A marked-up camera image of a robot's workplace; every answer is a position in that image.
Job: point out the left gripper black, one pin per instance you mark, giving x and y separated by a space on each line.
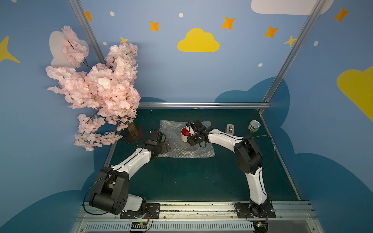
156 136

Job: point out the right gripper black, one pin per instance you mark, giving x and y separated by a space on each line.
193 130

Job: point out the white mug red inside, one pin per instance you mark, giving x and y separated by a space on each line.
185 133

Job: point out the clear bubble wrap sheet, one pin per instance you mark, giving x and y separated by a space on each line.
177 148

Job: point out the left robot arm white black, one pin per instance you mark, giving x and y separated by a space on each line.
110 192

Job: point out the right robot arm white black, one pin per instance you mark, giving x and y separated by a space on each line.
249 160

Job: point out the small metal tin can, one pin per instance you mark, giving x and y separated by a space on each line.
254 126

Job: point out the pink cherry blossom tree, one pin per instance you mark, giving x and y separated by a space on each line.
108 88

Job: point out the left circuit board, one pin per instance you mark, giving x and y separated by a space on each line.
138 227

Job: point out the circuit board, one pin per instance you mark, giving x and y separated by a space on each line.
138 227
260 227

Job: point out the right circuit board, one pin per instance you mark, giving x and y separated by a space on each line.
260 227

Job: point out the aluminium frame back bar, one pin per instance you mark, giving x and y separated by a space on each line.
204 105

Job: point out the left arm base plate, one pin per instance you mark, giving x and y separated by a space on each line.
146 211

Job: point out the aluminium frame right post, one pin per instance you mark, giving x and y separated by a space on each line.
305 31

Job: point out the aluminium frame post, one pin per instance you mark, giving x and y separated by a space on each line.
84 22
305 31

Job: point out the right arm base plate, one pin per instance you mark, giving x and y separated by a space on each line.
253 210

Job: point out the aluminium rail front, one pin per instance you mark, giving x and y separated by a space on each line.
203 217

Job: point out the aluminium frame left post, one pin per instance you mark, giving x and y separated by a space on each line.
84 22

